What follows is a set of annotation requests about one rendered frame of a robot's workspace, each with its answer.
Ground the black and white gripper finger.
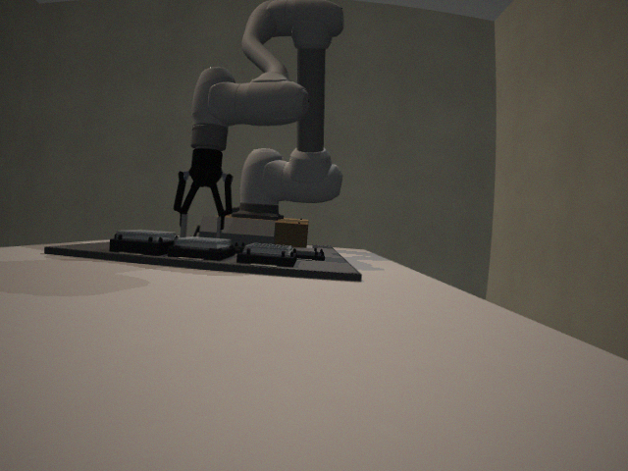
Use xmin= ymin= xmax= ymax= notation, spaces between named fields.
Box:
xmin=174 ymin=171 xmax=202 ymax=237
xmin=207 ymin=173 xmax=233 ymax=238

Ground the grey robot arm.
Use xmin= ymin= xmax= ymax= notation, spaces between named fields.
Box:
xmin=191 ymin=0 xmax=343 ymax=221

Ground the white button panel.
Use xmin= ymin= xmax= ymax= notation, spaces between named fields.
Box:
xmin=193 ymin=216 xmax=276 ymax=246

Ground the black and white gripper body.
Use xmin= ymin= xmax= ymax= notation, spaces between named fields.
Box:
xmin=189 ymin=148 xmax=223 ymax=187

